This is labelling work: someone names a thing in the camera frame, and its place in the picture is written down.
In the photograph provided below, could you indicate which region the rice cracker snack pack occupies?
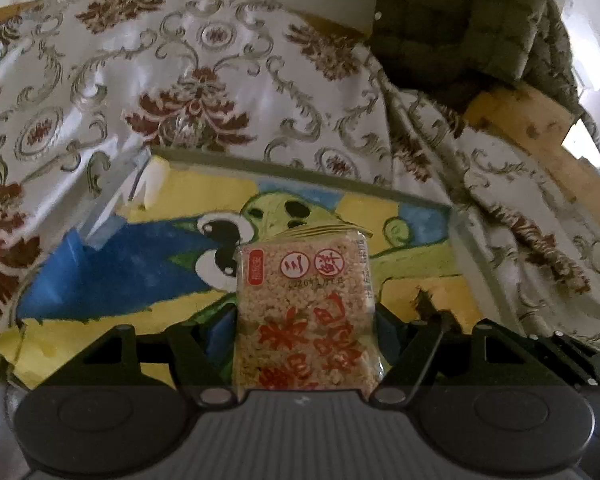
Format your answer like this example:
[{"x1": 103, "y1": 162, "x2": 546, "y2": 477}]
[{"x1": 233, "y1": 224, "x2": 384, "y2": 396}]

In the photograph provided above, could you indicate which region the grey tray with painted lining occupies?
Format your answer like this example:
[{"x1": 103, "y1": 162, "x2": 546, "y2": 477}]
[{"x1": 0, "y1": 156, "x2": 498, "y2": 391}]

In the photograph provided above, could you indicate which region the floral patterned bed cover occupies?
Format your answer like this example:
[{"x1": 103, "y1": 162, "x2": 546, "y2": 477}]
[{"x1": 0, "y1": 0, "x2": 600, "y2": 480}]

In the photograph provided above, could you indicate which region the olive quilted jacket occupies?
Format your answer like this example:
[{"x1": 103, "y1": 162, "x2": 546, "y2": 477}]
[{"x1": 370, "y1": 0, "x2": 600, "y2": 141}]

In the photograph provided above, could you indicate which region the wooden bed frame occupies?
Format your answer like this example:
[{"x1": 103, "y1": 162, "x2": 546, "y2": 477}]
[{"x1": 0, "y1": 0, "x2": 600, "y2": 231}]

